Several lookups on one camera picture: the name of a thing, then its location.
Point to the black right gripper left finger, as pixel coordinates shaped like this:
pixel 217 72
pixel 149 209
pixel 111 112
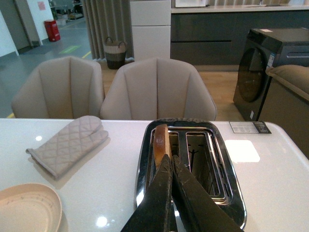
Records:
pixel 155 213

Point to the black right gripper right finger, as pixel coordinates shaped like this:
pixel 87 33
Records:
pixel 198 211

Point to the bread slice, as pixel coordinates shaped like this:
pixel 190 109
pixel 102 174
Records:
pixel 161 144

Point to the chrome two-slot toaster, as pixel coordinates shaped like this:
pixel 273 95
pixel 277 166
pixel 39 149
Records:
pixel 200 147

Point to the black and white label card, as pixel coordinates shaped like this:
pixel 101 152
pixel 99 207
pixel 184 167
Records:
pixel 250 127

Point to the grey quilted oven mitt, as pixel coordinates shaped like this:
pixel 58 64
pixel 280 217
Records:
pixel 69 145

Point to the beige round plate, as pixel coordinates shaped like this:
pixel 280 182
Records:
pixel 30 207

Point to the right beige upholstered chair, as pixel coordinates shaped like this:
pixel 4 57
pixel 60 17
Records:
pixel 158 88

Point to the beige upholstered chair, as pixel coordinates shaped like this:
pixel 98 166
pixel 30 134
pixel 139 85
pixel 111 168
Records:
pixel 61 88
pixel 158 88

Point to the beige sofa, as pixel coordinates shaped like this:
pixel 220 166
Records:
pixel 287 102

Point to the left beige upholstered chair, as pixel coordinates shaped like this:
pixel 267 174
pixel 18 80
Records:
pixel 61 88

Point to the woven laundry basket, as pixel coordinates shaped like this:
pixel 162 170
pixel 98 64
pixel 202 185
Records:
pixel 115 53

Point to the dark grey kitchen counter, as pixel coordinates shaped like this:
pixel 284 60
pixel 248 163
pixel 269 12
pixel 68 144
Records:
pixel 219 38

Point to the black front-load washing machine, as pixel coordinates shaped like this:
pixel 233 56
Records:
pixel 266 48

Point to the white tall cabinet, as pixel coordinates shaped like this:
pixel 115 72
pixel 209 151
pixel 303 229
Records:
pixel 151 26

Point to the grey curtain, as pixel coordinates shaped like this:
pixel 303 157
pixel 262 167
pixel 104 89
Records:
pixel 107 18

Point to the white countertop appliance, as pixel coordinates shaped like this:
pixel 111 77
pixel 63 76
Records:
pixel 190 3

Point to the red bin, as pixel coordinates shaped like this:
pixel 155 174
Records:
pixel 52 30

